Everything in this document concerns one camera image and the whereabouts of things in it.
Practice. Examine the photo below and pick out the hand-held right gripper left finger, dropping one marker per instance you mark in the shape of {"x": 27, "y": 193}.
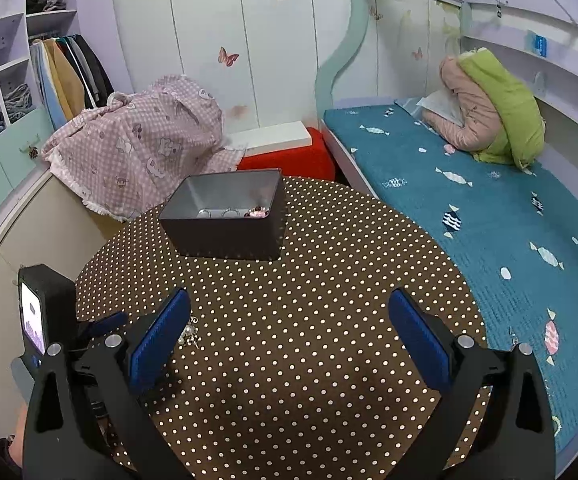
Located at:
{"x": 161, "y": 340}

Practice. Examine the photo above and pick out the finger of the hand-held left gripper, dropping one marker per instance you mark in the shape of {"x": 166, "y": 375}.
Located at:
{"x": 106, "y": 322}

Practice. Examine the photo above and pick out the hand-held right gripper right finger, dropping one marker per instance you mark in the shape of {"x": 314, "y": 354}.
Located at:
{"x": 419, "y": 335}

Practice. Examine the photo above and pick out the pearl earring cluster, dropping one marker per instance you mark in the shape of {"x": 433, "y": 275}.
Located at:
{"x": 189, "y": 335}

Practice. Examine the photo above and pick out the dark grey storage box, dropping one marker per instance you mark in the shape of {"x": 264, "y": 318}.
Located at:
{"x": 219, "y": 245}

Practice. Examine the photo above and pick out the person's left forearm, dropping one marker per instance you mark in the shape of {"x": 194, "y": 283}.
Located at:
{"x": 18, "y": 435}

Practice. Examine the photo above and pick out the white curved cabinet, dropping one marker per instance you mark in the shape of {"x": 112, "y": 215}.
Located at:
{"x": 19, "y": 240}

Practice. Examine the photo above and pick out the brown polka dot tablecloth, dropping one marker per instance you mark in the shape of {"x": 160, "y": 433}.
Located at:
{"x": 294, "y": 335}

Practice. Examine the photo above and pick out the teal candy print bed mat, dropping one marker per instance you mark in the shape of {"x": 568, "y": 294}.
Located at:
{"x": 469, "y": 220}

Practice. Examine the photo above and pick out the pine cone ornament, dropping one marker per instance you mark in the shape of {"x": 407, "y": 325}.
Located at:
{"x": 33, "y": 152}

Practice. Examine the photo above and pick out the pale green drawer unit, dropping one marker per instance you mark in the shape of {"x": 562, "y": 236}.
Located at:
{"x": 4, "y": 160}

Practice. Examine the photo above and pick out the pink patterned blanket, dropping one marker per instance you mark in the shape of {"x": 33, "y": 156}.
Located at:
{"x": 144, "y": 140}

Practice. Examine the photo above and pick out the light blue hanging garment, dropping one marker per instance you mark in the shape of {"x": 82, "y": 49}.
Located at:
{"x": 49, "y": 90}

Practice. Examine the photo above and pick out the red storage ottoman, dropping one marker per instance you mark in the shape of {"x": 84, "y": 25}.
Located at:
{"x": 289, "y": 160}

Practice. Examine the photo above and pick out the tan hanging coat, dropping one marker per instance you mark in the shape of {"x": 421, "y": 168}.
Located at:
{"x": 66, "y": 80}

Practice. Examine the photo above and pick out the white pillow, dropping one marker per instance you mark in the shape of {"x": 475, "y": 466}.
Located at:
{"x": 439, "y": 107}

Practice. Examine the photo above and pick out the white flat box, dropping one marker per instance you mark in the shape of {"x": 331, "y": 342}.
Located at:
{"x": 269, "y": 137}

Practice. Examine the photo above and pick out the pink padded jacket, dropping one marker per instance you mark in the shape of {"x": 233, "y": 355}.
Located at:
{"x": 469, "y": 110}

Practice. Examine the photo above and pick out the dark hanging jackets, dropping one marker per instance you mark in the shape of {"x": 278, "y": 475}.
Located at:
{"x": 94, "y": 70}

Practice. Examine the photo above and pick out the green quilt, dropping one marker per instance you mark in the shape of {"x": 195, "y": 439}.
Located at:
{"x": 514, "y": 110}

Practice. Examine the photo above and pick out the lavender cubby shelf unit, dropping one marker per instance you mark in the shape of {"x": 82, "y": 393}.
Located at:
{"x": 9, "y": 40}

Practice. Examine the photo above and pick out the small butterfly sticker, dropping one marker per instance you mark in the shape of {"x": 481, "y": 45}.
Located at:
{"x": 417, "y": 53}

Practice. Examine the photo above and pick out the orange butterfly sticker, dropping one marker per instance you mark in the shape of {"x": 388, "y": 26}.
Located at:
{"x": 228, "y": 56}

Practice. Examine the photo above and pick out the grey folded clothes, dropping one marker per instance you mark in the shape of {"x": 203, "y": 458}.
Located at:
{"x": 46, "y": 5}

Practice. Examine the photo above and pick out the white wardrobe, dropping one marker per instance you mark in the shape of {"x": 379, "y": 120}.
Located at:
{"x": 194, "y": 25}

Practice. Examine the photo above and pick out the white wall shelf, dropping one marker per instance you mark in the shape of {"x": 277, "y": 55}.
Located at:
{"x": 569, "y": 80}

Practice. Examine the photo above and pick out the blue wall box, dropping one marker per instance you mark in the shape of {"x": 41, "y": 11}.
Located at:
{"x": 539, "y": 42}

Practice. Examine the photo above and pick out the pale green bunk bed frame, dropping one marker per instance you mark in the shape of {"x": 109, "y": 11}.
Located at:
{"x": 354, "y": 25}

